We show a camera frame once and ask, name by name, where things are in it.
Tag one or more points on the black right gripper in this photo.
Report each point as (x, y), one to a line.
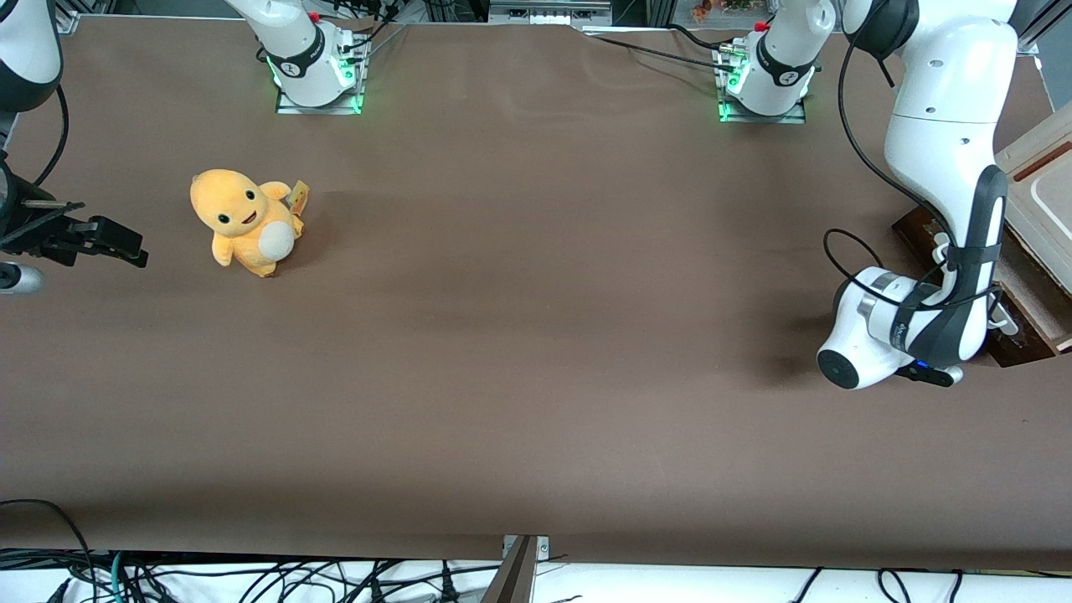
(52, 238)

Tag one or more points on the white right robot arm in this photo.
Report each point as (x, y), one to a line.
(301, 50)

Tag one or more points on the yellow plush toy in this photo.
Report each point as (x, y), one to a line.
(243, 222)

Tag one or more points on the brown table cover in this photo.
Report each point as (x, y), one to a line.
(536, 335)

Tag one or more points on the silver metal box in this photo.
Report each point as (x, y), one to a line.
(548, 10)

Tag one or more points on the dark grey pole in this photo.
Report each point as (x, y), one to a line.
(512, 578)

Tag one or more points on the orange background object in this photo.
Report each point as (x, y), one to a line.
(702, 8)

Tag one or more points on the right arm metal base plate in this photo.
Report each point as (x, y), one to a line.
(289, 105)

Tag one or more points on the silver edge bracket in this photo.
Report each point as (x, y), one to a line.
(540, 546)

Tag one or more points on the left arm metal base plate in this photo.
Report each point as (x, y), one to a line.
(796, 115)

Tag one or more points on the silver corner bracket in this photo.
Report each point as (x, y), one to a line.
(1026, 46)

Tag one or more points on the aluminium frame profile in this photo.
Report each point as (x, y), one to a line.
(1051, 17)

